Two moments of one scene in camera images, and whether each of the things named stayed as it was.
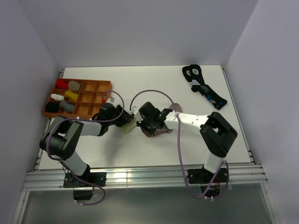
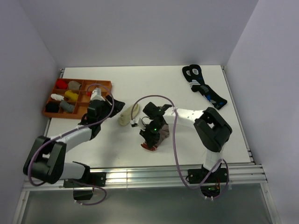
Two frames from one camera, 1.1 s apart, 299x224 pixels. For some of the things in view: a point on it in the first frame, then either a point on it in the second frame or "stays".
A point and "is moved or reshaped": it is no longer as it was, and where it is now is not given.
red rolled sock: (60, 84) stays
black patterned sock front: (197, 84) stays
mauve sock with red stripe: (159, 132) is moved or reshaped
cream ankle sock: (127, 128) is moved or reshaped
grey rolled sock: (67, 107) stays
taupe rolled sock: (73, 85) stays
